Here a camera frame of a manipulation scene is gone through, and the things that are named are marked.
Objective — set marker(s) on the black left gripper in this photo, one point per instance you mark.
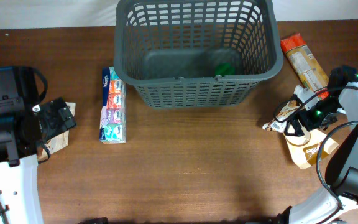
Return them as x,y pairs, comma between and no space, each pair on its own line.
60,116

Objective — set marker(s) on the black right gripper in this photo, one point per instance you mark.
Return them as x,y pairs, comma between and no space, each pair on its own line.
309,124

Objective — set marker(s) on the green lidded jar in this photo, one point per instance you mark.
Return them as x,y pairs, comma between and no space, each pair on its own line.
224,69

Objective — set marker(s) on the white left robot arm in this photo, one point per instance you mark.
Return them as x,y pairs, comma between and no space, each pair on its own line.
19,197

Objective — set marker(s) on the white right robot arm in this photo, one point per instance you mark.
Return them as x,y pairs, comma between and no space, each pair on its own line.
339,184

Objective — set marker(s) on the beige brown coffee pouch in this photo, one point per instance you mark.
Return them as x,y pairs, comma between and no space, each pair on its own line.
303,149

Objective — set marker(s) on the small brown paper snack bag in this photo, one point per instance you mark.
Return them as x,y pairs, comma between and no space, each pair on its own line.
54,145

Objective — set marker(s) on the Kleenex tissue multipack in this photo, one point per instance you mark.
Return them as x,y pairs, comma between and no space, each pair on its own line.
112,128

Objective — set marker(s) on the grey plastic basket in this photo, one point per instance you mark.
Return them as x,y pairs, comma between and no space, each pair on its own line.
168,50

